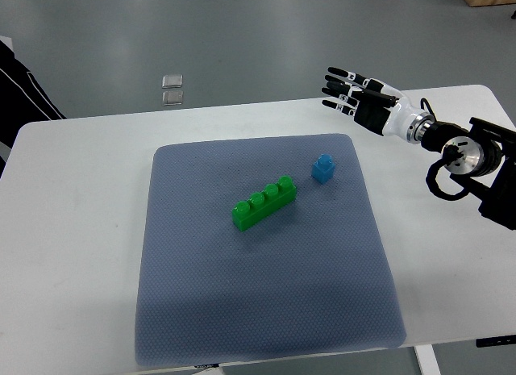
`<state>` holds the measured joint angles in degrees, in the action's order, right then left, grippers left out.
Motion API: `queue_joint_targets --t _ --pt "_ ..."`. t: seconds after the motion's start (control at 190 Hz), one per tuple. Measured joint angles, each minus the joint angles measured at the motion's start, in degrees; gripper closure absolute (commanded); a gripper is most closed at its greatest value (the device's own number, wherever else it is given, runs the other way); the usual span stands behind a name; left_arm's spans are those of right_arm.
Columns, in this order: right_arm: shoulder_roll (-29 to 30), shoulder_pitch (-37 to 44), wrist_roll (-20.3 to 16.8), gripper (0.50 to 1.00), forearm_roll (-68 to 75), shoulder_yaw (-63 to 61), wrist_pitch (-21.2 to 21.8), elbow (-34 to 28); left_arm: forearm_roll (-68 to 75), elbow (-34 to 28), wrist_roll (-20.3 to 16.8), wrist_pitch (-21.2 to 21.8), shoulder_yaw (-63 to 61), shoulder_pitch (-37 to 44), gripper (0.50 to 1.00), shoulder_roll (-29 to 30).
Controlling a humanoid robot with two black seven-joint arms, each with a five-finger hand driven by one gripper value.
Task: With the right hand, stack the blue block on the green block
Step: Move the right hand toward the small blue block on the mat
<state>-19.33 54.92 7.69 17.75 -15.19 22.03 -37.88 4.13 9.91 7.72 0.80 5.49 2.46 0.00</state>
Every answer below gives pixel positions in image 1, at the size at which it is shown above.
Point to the metal floor plate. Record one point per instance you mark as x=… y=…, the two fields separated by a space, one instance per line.
x=170 y=81
x=172 y=97

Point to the green four-stud block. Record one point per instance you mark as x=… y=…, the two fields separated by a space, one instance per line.
x=262 y=204

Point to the blue-grey textured mat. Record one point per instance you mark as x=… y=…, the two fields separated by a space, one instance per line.
x=311 y=278

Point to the blue single-stud block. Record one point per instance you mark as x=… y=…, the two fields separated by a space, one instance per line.
x=323 y=169

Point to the lower metal floor plate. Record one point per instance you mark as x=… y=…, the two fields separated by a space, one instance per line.
x=172 y=97

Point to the white table leg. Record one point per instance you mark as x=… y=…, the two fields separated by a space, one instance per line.
x=427 y=362

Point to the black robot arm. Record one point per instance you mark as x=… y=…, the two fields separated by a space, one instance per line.
x=480 y=160

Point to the upper metal floor plate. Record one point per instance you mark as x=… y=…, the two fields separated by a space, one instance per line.
x=170 y=81

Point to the person in black clothing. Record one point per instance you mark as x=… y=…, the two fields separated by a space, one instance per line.
x=23 y=100

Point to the black table control panel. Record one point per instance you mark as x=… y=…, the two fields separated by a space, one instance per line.
x=496 y=341

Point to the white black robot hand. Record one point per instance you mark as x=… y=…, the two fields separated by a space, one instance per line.
x=375 y=106

